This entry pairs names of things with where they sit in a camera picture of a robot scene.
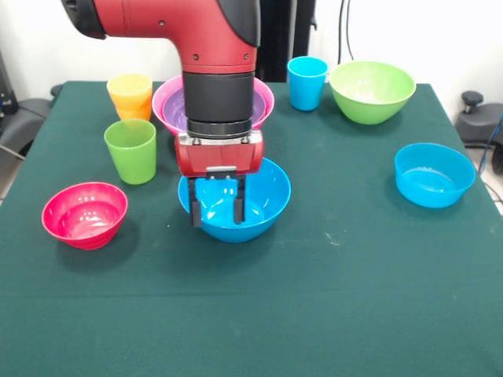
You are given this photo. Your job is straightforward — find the large pink bowl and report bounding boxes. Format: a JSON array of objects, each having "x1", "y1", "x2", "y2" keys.
[{"x1": 151, "y1": 75, "x2": 275, "y2": 138}]

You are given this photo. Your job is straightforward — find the yellow cup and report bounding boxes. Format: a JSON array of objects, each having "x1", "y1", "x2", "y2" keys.
[{"x1": 106, "y1": 73, "x2": 153, "y2": 109}]

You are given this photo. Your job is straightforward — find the large blue bowl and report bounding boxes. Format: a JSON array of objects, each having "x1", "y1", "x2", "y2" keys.
[{"x1": 177, "y1": 156, "x2": 292, "y2": 243}]

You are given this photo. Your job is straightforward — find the black hanging cable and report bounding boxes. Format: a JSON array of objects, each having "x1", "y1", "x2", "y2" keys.
[{"x1": 338, "y1": 0, "x2": 356, "y2": 66}]

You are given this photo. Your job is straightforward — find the small pink bowl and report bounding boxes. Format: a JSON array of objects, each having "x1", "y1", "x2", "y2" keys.
[{"x1": 41, "y1": 181, "x2": 129, "y2": 251}]

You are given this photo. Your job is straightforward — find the orange cup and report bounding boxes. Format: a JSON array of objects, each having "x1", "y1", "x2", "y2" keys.
[{"x1": 112, "y1": 100, "x2": 153, "y2": 122}]

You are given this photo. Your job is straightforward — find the dark green tablecloth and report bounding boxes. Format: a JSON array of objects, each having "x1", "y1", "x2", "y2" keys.
[{"x1": 0, "y1": 80, "x2": 503, "y2": 377}]

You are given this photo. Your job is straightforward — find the small translucent blue bowl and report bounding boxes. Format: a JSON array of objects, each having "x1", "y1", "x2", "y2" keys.
[{"x1": 394, "y1": 142, "x2": 477, "y2": 209}]

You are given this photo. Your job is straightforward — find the blue cup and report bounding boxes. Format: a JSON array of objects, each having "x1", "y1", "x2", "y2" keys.
[{"x1": 286, "y1": 56, "x2": 329, "y2": 112}]

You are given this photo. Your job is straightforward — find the green bowl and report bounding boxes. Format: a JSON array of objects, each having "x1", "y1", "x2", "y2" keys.
[{"x1": 328, "y1": 60, "x2": 417, "y2": 126}]

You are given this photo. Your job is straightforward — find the green cup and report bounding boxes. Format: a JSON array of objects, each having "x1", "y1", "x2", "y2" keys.
[{"x1": 103, "y1": 119, "x2": 158, "y2": 185}]

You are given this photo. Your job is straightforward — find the grey pedestal foot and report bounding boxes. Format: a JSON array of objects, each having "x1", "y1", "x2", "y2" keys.
[
  {"x1": 0, "y1": 84, "x2": 64, "y2": 158},
  {"x1": 455, "y1": 90, "x2": 503, "y2": 147}
]

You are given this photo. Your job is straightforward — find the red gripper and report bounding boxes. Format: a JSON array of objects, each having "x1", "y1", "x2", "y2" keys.
[{"x1": 174, "y1": 131, "x2": 266, "y2": 228}]

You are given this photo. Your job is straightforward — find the blue cable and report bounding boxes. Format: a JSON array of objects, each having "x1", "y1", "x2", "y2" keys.
[{"x1": 477, "y1": 113, "x2": 503, "y2": 176}]

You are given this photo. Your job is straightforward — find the purple bowl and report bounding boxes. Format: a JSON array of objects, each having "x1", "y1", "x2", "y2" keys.
[{"x1": 161, "y1": 90, "x2": 268, "y2": 133}]

